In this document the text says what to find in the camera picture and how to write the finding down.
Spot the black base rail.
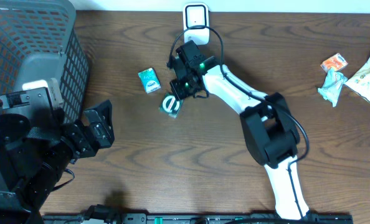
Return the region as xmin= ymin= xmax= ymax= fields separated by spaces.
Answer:
xmin=41 ymin=212 xmax=354 ymax=224

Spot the dark grey plastic mesh basket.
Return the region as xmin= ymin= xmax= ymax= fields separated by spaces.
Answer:
xmin=0 ymin=0 xmax=90 ymax=123

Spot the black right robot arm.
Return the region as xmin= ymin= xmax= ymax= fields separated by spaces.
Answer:
xmin=167 ymin=41 xmax=309 ymax=220

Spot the small orange tissue pack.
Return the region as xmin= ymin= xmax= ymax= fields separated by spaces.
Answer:
xmin=320 ymin=53 xmax=348 ymax=73

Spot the dark green scrub pad pack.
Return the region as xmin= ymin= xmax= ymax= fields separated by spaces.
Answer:
xmin=159 ymin=92 xmax=183 ymax=118

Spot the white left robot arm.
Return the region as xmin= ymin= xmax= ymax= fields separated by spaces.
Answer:
xmin=0 ymin=100 xmax=115 ymax=223

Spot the small teal tissue pack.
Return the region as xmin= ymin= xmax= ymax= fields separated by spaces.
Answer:
xmin=138 ymin=68 xmax=161 ymax=94

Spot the black cable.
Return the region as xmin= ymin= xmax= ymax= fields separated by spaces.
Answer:
xmin=166 ymin=25 xmax=310 ymax=162

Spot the green Kleenex tissue pack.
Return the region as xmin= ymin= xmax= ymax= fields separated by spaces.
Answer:
xmin=317 ymin=68 xmax=348 ymax=107

